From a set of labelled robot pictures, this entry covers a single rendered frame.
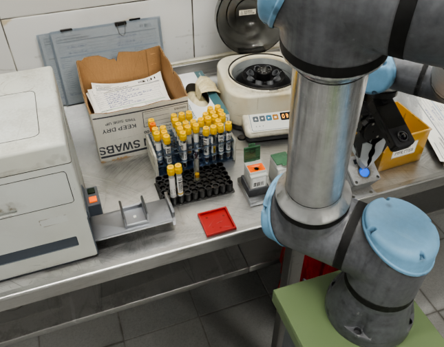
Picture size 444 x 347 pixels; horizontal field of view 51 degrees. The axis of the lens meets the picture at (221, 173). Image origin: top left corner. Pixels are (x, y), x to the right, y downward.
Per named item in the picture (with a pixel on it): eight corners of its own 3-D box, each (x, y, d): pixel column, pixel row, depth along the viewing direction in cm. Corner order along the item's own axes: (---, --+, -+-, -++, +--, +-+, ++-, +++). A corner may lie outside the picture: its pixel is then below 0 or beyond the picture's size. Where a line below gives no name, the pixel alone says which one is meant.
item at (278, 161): (276, 187, 111) (278, 166, 106) (268, 175, 114) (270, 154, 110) (291, 184, 112) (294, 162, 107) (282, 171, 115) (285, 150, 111)
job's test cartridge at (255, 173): (250, 195, 107) (251, 175, 103) (243, 182, 110) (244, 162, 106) (266, 192, 108) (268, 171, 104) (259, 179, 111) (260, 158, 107)
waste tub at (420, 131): (376, 173, 115) (386, 141, 108) (347, 142, 124) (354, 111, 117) (420, 160, 118) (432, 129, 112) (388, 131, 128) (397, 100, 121)
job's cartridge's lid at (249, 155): (244, 145, 103) (243, 144, 104) (244, 163, 106) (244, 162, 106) (260, 142, 104) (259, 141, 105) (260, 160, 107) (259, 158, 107)
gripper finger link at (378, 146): (363, 153, 110) (372, 121, 104) (378, 169, 106) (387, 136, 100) (352, 155, 109) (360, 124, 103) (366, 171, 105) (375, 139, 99)
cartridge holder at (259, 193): (250, 207, 106) (250, 195, 104) (237, 182, 113) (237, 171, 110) (272, 202, 107) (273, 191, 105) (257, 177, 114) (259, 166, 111)
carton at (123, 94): (99, 164, 117) (87, 115, 107) (84, 104, 137) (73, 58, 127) (193, 144, 124) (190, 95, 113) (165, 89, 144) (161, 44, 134)
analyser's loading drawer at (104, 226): (78, 250, 94) (73, 233, 91) (75, 227, 99) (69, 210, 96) (175, 224, 100) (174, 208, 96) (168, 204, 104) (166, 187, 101)
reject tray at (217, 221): (206, 237, 99) (206, 235, 99) (197, 215, 104) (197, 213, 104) (236, 229, 101) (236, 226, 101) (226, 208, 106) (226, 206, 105)
